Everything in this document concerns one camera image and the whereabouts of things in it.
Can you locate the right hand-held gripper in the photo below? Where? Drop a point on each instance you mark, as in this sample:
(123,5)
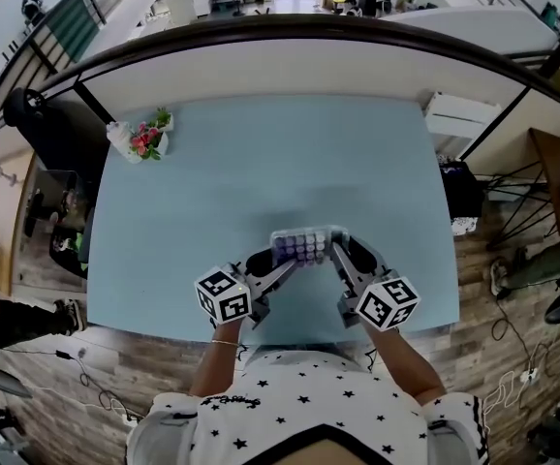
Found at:
(386,303)

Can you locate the white star print shirt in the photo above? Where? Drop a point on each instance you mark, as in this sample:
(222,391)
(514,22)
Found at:
(309,405)

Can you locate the white partition with black rail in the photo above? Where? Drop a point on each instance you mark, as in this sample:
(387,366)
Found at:
(280,66)

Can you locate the clear plastic box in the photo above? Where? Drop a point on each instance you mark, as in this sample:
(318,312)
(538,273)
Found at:
(59,196)

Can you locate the small pale desk ornament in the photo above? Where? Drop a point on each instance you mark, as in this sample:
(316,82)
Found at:
(5,173)

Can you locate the black office chair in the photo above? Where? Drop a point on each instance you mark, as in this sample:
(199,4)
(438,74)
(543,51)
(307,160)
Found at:
(57,129)

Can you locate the white wooden chair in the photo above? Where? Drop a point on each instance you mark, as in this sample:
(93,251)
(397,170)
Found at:
(459,114)

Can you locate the person's left forearm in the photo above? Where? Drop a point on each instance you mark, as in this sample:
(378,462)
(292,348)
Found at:
(214,366)

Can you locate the pink flower pot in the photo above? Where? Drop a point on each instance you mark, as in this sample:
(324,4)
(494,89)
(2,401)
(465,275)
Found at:
(151,136)

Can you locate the light blue table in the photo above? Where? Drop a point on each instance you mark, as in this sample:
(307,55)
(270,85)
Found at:
(260,177)

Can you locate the person's right forearm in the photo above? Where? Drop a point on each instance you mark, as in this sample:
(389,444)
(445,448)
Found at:
(403,366)

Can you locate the black power adapter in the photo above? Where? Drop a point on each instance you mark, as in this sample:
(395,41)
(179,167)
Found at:
(62,355)

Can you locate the white power strip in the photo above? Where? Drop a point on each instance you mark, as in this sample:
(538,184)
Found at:
(528,375)

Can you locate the white ceramic jar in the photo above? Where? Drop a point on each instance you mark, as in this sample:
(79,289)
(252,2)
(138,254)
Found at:
(121,138)

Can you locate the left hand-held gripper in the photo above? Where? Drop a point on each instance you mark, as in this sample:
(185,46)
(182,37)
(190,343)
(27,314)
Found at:
(224,298)

